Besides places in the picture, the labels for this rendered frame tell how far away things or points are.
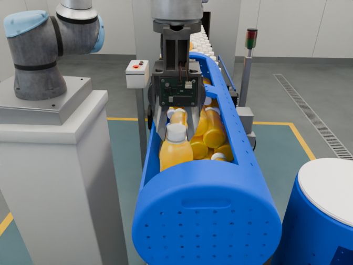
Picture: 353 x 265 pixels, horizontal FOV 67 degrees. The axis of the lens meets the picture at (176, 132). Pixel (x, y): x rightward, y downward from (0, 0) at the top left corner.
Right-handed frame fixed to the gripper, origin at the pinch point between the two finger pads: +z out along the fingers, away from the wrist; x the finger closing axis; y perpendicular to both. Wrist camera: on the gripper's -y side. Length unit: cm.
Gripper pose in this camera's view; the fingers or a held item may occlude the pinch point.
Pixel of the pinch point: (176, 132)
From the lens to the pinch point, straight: 50.5
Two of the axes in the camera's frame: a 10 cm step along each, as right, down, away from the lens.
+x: 10.0, 0.2, -0.1
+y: -0.2, 5.0, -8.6
